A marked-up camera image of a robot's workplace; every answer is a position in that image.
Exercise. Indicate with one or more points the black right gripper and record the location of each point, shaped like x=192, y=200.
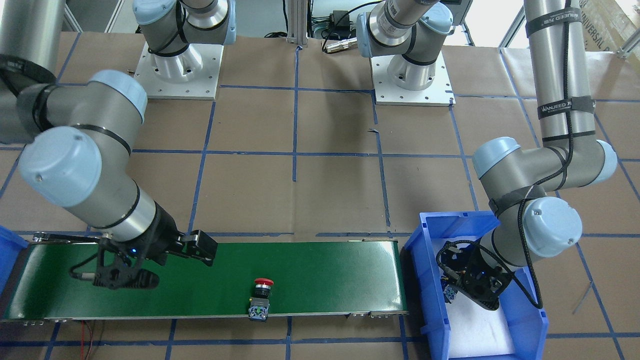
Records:
x=161, y=234

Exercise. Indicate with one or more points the green conveyor belt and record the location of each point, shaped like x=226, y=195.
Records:
x=310, y=278

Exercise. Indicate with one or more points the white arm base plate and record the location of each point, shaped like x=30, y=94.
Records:
x=192, y=75
x=400, y=83

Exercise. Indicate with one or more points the blue destination bin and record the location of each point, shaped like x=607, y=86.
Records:
x=11, y=244

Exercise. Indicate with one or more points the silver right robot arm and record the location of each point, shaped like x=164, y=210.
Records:
x=78, y=141

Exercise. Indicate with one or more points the yellow push button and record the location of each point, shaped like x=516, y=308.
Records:
x=449, y=292

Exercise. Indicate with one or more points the aluminium frame post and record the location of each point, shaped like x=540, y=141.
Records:
x=297, y=13

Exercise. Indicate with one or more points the blue source bin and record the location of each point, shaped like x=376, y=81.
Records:
x=527, y=324

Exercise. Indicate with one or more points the red push button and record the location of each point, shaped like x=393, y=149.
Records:
x=259, y=303

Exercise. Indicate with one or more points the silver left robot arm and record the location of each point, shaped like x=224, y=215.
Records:
x=300, y=144

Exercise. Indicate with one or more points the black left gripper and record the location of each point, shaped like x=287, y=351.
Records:
x=448, y=294

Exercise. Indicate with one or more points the white foam pad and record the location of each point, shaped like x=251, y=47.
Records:
x=475, y=331

